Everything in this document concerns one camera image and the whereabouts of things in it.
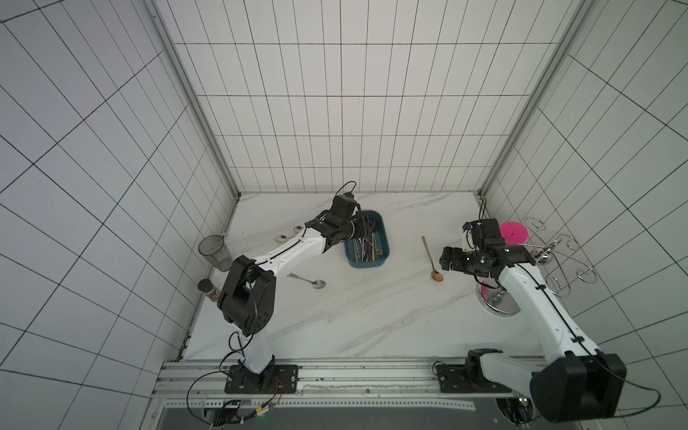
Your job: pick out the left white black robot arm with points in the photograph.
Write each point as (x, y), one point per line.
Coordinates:
(247, 299)

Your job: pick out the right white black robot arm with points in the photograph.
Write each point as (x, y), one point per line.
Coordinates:
(579, 381)

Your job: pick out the rose gold long spoon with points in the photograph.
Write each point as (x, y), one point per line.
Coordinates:
(435, 274)

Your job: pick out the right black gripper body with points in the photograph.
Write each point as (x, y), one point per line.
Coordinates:
(451, 259)

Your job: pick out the small ornate silver spoon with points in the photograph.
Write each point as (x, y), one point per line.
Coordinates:
(317, 284)

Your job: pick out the teal plastic storage box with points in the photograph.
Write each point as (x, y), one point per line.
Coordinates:
(372, 249)

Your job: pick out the aluminium mounting rail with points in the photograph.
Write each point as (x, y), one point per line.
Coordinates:
(320, 383)

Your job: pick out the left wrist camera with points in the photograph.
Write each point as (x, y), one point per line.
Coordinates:
(344, 206)

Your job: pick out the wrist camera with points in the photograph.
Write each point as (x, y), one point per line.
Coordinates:
(480, 235)
(344, 206)

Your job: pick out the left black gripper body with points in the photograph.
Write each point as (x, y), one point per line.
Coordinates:
(356, 229)

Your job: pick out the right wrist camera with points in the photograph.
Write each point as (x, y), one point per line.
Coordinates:
(480, 235)

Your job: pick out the plain silver round spoon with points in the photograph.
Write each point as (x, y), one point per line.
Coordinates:
(282, 237)

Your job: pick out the clear plastic cup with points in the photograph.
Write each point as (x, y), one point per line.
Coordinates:
(215, 251)

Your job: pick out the pink plastic cup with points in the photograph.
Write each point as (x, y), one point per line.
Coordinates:
(514, 233)

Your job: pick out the small brown spice jar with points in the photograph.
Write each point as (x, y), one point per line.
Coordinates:
(209, 290)

